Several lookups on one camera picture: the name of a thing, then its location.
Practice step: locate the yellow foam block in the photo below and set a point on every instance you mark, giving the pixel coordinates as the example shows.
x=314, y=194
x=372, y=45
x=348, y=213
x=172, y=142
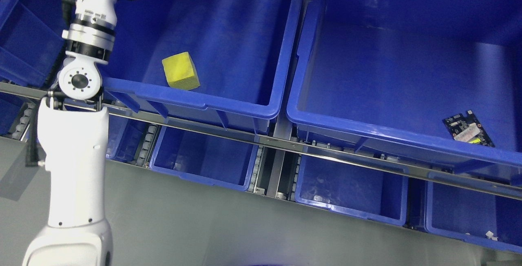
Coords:
x=180, y=72

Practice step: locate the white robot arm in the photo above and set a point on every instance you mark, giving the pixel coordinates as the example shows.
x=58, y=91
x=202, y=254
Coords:
x=75, y=143

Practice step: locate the metal shelf rack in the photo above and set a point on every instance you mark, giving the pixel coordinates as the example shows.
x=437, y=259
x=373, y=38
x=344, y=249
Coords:
x=417, y=171

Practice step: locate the large blue bin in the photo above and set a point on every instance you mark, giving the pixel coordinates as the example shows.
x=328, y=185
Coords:
x=241, y=50
x=384, y=73

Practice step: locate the blue bin far left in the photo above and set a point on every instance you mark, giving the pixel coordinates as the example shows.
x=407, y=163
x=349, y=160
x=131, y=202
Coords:
x=30, y=39

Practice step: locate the lower blue bin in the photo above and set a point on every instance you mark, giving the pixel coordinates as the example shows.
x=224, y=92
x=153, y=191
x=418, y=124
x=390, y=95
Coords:
x=351, y=190
x=486, y=220
x=204, y=159

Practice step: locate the black circuit board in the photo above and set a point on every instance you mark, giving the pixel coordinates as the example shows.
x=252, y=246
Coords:
x=467, y=128

